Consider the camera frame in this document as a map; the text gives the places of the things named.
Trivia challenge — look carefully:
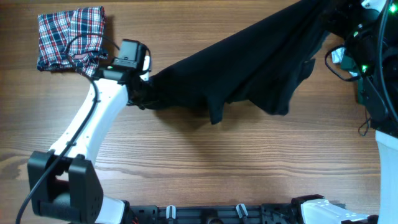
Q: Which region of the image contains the black garment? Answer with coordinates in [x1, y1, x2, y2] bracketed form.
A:
[130, 0, 330, 124]

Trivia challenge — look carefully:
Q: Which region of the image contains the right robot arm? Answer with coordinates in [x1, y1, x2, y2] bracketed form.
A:
[292, 0, 397, 224]

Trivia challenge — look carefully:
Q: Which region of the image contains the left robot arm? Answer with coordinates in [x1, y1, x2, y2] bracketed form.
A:
[16, 39, 152, 223]

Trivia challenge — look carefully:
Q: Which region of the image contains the plaid folded cloth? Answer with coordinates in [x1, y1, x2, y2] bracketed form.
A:
[37, 6, 108, 76]

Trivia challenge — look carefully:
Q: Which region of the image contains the dark green folded garment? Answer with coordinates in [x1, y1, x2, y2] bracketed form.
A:
[331, 46, 373, 137]

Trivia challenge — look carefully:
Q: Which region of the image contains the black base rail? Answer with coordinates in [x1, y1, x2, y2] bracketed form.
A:
[131, 203, 304, 224]

